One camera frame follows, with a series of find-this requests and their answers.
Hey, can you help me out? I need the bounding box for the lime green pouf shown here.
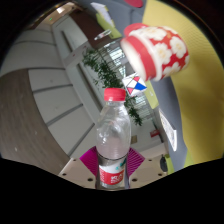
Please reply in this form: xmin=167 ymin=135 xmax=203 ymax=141
xmin=164 ymin=154 xmax=176 ymax=175

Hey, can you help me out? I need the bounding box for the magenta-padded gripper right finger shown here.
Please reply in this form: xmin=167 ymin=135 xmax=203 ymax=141
xmin=125 ymin=147 xmax=170 ymax=185

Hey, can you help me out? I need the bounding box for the red blue white cube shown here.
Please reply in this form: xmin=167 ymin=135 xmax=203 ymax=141
xmin=121 ymin=75 xmax=148 ymax=98

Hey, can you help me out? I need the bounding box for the red floral mug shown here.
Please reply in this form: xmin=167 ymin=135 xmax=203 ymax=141
xmin=120 ymin=22 xmax=190 ymax=83

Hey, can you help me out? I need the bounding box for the row of potted plants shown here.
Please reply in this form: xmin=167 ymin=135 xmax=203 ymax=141
xmin=81 ymin=49 xmax=144 ymax=127

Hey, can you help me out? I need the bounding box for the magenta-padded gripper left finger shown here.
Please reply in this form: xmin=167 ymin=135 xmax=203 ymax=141
xmin=58 ymin=146 xmax=100 ymax=186

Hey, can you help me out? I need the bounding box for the red fire extinguisher box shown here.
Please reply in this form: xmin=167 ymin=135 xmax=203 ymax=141
xmin=149 ymin=129 xmax=161 ymax=138

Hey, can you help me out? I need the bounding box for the black bag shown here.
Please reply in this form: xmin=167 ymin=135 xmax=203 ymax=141
xmin=159 ymin=155 xmax=169 ymax=173

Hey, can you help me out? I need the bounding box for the small clear water bottle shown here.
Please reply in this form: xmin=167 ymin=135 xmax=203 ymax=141
xmin=93 ymin=29 xmax=113 ymax=41

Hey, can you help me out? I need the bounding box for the clear red-capped water bottle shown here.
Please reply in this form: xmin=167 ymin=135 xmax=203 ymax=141
xmin=95 ymin=87 xmax=132 ymax=190

